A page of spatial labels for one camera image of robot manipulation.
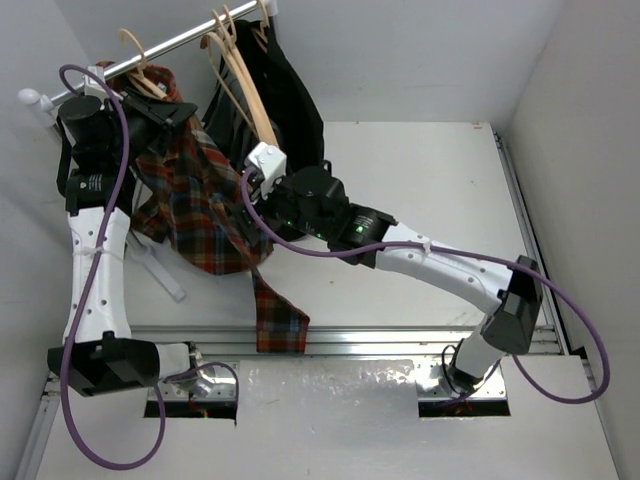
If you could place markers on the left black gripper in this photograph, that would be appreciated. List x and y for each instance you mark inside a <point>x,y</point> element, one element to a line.
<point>151,113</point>

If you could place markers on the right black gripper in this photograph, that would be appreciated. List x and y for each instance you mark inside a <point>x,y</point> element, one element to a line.
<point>260,205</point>

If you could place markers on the beige hanger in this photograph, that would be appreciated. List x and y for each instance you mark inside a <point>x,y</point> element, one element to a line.
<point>254,113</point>
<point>215,57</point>
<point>261,29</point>
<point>137,75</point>

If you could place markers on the plaid flannel shirt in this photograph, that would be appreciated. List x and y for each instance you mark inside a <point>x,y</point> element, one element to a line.
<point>193,189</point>

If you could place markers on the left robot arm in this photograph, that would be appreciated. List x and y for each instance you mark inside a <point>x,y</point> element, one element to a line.
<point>100,138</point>

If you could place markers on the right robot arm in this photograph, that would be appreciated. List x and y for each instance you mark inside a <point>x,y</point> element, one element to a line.
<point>310,214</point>

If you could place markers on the beige hanger under black garment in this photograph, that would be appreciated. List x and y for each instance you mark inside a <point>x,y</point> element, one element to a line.
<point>261,29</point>

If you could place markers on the grey pleated skirt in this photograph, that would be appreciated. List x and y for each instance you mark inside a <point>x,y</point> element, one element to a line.
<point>224,124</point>

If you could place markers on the black hanging garment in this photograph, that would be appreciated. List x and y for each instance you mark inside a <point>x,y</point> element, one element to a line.
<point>294,116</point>

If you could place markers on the metal rack upright pole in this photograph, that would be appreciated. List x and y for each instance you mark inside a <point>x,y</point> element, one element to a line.
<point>140,252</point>

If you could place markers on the white front cover board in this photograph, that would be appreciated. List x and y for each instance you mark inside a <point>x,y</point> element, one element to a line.
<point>335,419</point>

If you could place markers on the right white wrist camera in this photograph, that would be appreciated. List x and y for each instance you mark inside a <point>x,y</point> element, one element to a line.
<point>270,162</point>

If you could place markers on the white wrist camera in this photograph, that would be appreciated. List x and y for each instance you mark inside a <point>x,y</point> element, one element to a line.
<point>93,83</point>
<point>270,162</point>

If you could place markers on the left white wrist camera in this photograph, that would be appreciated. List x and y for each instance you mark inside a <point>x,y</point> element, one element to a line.
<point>93,83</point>

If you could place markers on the metal clothes rack rail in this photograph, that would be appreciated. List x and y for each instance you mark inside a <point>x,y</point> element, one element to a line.
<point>42,106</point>

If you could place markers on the aluminium mounting rail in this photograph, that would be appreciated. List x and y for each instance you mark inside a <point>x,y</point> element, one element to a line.
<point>202,364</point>

